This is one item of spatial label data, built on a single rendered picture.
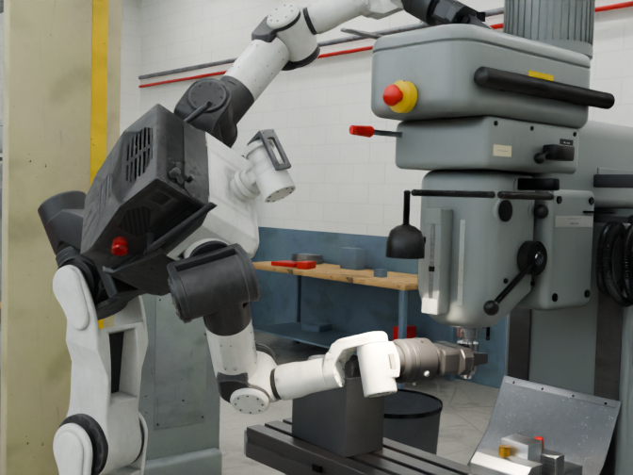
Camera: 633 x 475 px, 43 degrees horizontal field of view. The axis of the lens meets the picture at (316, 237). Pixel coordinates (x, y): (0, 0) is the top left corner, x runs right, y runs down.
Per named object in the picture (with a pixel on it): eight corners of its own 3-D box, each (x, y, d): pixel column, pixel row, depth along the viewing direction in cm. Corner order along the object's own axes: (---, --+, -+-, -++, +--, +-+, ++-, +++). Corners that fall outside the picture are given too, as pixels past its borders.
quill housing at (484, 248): (482, 334, 154) (489, 169, 152) (403, 319, 169) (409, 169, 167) (538, 325, 166) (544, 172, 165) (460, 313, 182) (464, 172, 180)
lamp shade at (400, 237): (383, 257, 145) (384, 223, 145) (387, 254, 152) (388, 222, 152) (423, 259, 144) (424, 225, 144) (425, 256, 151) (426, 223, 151)
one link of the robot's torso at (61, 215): (23, 214, 178) (72, 173, 170) (67, 214, 189) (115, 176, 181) (67, 327, 172) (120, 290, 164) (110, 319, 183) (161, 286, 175)
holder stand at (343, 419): (344, 458, 185) (347, 373, 184) (290, 434, 202) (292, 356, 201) (382, 450, 192) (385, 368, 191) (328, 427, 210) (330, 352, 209)
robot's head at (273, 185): (250, 208, 153) (284, 185, 149) (229, 163, 155) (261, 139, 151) (268, 208, 159) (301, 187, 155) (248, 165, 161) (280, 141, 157)
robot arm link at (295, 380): (333, 402, 159) (248, 419, 165) (335, 362, 166) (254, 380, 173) (312, 370, 152) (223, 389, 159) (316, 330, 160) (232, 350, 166)
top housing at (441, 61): (460, 108, 141) (463, 17, 140) (357, 117, 160) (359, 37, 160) (595, 129, 172) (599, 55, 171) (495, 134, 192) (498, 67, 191)
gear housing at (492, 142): (486, 168, 148) (489, 114, 148) (391, 169, 167) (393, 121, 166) (580, 174, 171) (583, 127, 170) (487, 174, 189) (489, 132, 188)
